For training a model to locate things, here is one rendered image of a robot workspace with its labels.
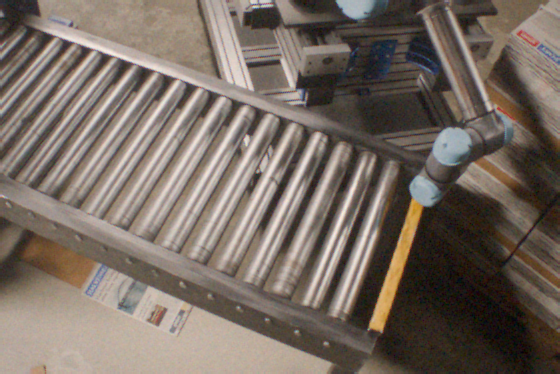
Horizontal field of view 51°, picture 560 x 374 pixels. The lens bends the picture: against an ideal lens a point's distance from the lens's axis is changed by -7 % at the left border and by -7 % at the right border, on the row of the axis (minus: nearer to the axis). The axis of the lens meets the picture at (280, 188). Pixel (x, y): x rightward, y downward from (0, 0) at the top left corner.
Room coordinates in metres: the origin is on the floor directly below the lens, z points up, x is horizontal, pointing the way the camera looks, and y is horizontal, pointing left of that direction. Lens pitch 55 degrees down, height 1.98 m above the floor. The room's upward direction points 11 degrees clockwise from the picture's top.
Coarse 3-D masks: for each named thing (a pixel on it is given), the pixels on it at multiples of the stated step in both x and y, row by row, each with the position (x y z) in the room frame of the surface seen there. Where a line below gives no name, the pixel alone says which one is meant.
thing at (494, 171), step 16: (480, 160) 1.17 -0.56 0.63; (496, 176) 1.14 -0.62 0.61; (528, 192) 1.08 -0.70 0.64; (464, 208) 1.15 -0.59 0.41; (544, 208) 1.04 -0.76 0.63; (480, 224) 1.11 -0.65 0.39; (432, 240) 1.17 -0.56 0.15; (528, 256) 1.01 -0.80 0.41; (480, 272) 1.06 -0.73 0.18; (544, 272) 0.97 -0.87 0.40; (496, 288) 1.02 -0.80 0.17; (512, 304) 0.97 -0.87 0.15
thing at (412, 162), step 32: (32, 32) 1.20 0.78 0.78; (64, 32) 1.20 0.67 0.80; (128, 64) 1.13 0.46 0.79; (160, 64) 1.14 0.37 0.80; (160, 96) 1.11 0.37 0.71; (224, 96) 1.07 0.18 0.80; (256, 96) 1.09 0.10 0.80; (320, 128) 1.02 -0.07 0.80; (352, 128) 1.04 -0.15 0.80; (352, 160) 0.99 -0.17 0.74; (384, 160) 0.97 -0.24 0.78; (416, 160) 0.98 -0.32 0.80
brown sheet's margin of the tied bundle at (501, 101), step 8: (488, 88) 1.22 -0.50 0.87; (496, 96) 1.20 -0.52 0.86; (504, 96) 1.19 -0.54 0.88; (496, 104) 1.20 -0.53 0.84; (504, 104) 1.19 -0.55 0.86; (512, 104) 1.17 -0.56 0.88; (512, 112) 1.17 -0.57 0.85; (520, 112) 1.16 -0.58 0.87; (520, 120) 1.15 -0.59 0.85; (528, 120) 1.14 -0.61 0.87; (528, 128) 1.13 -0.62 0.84; (536, 128) 1.12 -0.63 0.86; (544, 128) 1.11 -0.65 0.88; (544, 136) 1.10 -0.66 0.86; (552, 136) 1.09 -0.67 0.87; (552, 144) 1.09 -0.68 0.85
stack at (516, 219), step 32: (512, 160) 1.13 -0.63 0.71; (544, 160) 1.09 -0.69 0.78; (448, 192) 1.19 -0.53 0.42; (480, 192) 1.14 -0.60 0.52; (512, 192) 1.10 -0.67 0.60; (544, 192) 1.06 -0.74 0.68; (448, 224) 1.17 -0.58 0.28; (512, 224) 1.07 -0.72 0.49; (544, 224) 1.03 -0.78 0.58; (416, 256) 1.18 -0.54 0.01; (448, 256) 1.14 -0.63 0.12; (480, 256) 1.08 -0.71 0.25; (512, 256) 1.06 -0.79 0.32; (544, 256) 1.00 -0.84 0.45; (480, 288) 1.04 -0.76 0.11; (512, 288) 1.00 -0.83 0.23; (544, 288) 0.95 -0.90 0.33; (544, 320) 0.91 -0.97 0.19; (544, 352) 0.86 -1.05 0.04
